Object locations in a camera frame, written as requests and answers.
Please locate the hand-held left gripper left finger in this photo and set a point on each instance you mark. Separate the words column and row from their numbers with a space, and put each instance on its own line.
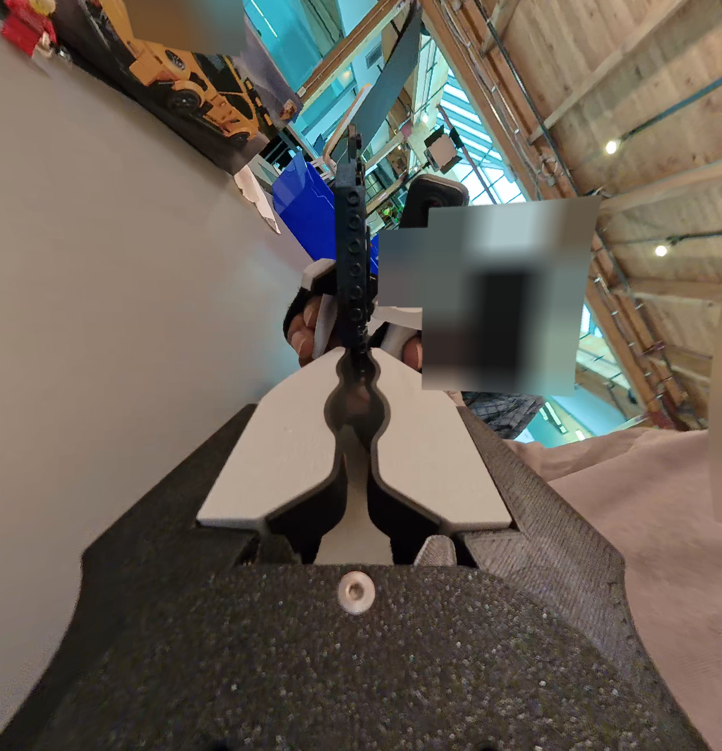
column 273, row 463

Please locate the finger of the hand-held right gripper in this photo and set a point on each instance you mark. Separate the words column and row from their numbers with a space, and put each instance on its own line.
column 396, row 334
column 325, row 331

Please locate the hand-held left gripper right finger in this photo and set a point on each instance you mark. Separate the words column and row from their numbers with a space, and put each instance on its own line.
column 431, row 463

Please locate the black toy brick car chassis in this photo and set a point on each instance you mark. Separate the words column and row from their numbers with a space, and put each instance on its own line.
column 352, row 264

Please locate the grey desk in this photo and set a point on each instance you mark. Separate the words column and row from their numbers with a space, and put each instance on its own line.
column 103, row 293

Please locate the studio light panel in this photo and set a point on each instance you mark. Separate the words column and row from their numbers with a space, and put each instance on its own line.
column 443, row 149

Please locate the small blue plastic bin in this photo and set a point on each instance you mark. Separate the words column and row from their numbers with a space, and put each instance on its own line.
column 302, row 211

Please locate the dark panel with wooden edge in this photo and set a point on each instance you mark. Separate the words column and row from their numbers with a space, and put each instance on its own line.
column 396, row 70

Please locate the ceiling spot light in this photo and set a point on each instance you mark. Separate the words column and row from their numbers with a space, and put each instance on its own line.
column 611, row 146
column 661, row 250

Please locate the toy set box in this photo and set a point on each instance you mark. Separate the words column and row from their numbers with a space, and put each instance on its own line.
column 208, row 94

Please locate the red toy minifigure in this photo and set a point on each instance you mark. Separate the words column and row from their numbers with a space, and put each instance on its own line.
column 26, row 26

